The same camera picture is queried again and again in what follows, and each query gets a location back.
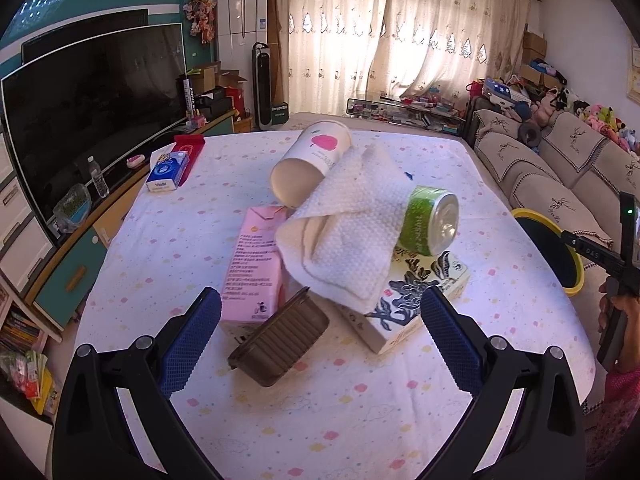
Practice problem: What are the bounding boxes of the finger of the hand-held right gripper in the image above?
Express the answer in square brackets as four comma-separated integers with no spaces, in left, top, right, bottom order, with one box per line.
[560,230,624,267]

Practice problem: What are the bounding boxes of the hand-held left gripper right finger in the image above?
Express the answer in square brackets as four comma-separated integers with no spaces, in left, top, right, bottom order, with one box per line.
[420,286,586,480]

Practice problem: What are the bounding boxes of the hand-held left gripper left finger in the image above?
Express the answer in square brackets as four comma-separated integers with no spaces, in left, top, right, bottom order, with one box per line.
[52,287,223,480]

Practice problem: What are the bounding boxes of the black bin with yellow rim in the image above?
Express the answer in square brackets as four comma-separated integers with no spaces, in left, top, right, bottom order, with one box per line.
[511,208,586,297]

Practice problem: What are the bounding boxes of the white box with black print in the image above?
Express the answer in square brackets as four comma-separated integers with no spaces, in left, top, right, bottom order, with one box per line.
[340,250,471,354]

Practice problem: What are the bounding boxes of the brown plastic tray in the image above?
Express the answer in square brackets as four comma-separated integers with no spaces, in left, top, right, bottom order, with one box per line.
[227,286,331,387]

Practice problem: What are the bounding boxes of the pink drink carton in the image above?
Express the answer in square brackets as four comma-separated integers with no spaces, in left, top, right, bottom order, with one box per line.
[220,206,288,323]

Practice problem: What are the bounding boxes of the green drink can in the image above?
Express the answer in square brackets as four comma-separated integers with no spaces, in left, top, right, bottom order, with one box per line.
[395,185,460,257]

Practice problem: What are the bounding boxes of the white paper towel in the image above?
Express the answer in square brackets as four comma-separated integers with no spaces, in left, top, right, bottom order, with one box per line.
[275,142,416,316]

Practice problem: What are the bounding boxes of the white paper cup pink print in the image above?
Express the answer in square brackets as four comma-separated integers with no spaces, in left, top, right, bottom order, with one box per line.
[270,120,353,208]

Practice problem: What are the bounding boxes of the person's right forearm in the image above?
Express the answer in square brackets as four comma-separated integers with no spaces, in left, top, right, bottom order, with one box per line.
[584,359,640,467]

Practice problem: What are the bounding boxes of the person's right hand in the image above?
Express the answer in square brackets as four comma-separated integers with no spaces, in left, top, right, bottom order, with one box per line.
[599,279,640,376]

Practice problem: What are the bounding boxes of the beige sofa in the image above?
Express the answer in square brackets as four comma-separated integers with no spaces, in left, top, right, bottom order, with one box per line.
[470,107,640,411]

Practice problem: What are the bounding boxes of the white dotted tablecloth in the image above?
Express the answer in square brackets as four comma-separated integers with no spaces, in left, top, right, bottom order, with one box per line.
[75,130,596,480]

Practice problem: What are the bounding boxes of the pile of plush toys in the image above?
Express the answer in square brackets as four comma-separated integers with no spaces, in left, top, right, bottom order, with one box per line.
[530,57,640,157]

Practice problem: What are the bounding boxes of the grey neck pillow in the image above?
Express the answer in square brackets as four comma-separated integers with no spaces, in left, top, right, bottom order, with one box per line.
[517,122,543,148]

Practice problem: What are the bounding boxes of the teal television cabinet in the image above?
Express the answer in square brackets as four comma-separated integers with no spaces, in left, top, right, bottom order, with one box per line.
[25,110,240,332]

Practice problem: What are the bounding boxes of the blue tissue pack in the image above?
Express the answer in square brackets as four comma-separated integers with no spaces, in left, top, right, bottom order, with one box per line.
[146,151,193,193]

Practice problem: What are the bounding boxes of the pile of colourful packets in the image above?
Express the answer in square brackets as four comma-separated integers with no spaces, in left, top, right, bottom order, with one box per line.
[0,350,55,415]

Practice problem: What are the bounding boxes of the clear plastic bag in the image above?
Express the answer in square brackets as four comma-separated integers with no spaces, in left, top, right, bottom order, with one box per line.
[52,185,93,233]

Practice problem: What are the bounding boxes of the blue star print bag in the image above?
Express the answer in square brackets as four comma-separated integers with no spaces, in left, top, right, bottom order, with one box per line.
[482,77,516,107]

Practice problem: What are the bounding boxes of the clear water bottle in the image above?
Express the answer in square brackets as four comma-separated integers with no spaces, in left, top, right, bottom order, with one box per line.
[87,156,111,200]

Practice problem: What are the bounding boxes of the white drawer cabinet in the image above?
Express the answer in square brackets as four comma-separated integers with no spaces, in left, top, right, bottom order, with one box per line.
[0,130,56,296]

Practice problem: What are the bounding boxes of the red packet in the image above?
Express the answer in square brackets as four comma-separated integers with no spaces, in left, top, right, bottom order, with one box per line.
[172,135,207,186]

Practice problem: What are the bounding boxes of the stack of cardboard boxes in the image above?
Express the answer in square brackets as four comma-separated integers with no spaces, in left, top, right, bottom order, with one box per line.
[520,30,561,91]

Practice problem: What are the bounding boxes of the glass coffee table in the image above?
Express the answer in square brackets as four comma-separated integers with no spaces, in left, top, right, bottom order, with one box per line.
[346,92,468,136]

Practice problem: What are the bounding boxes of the red bag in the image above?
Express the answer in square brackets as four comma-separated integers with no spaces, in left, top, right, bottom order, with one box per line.
[225,87,247,117]

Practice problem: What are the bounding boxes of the black flat television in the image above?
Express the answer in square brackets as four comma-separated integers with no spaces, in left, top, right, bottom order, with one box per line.
[0,23,188,243]

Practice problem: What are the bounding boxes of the open cardboard boxes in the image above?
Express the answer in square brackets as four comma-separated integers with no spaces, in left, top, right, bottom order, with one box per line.
[192,62,248,98]

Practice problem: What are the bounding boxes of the black tower fan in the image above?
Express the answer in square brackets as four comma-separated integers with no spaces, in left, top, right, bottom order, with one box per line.
[251,42,274,131]

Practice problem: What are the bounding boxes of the cream embroidered curtain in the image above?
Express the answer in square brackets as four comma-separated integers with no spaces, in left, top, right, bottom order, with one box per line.
[267,0,531,116]

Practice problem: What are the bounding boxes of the brown cardboard sheet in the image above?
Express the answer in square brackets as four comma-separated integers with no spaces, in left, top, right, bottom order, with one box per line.
[267,0,291,111]

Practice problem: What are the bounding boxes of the white standing air conditioner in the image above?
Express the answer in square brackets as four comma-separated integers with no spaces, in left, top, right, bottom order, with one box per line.
[216,0,271,133]

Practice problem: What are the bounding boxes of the hanging flower decoration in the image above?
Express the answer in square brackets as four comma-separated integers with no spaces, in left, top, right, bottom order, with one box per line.
[183,0,218,43]

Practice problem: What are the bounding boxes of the wall picture frame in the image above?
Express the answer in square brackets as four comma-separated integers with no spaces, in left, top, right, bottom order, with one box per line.
[627,45,640,98]

